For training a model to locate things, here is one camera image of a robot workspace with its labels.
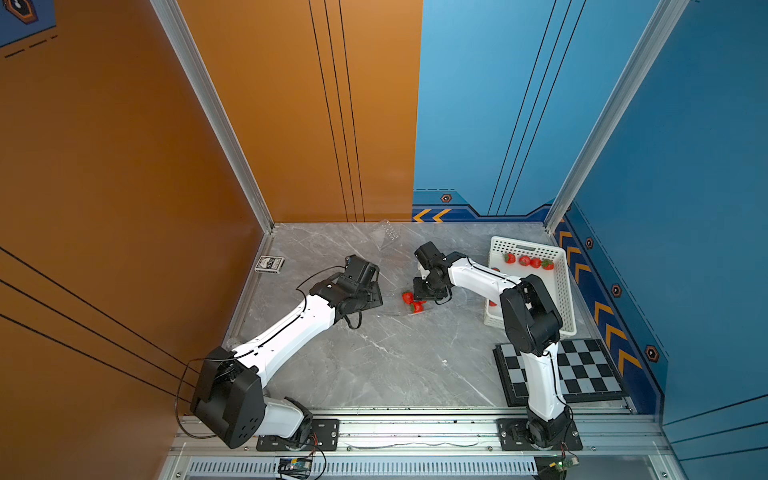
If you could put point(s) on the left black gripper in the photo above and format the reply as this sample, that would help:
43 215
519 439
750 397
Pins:
374 290

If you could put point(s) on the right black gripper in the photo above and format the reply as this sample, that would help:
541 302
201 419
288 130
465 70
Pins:
419 294

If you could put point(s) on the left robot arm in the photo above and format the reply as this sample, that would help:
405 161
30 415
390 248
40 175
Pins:
229 395

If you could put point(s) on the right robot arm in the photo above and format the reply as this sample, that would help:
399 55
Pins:
532 324

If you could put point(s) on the clear plastic clamshell container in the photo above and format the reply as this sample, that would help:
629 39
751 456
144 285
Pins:
402 302

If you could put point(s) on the black white checkerboard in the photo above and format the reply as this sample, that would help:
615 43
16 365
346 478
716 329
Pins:
587 373

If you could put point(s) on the left green circuit board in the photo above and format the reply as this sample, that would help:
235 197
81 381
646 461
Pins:
299 468

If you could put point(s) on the green circuit board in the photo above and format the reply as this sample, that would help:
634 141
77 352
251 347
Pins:
299 468
564 464

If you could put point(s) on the right green circuit board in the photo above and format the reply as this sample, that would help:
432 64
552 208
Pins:
564 464

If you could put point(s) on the clear clamshell near wall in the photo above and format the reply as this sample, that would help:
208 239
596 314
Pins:
384 234

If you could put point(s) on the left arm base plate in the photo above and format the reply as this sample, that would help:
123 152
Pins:
318 434

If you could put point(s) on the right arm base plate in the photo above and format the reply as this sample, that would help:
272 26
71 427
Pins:
518 434

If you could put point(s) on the aluminium front rail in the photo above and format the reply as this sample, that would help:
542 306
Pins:
478 431

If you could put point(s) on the left aluminium corner post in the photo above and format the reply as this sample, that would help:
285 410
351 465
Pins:
176 29

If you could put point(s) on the aluminium corner post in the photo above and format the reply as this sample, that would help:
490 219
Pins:
655 35
176 29

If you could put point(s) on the right aluminium corner post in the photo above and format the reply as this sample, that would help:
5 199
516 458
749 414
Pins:
655 35

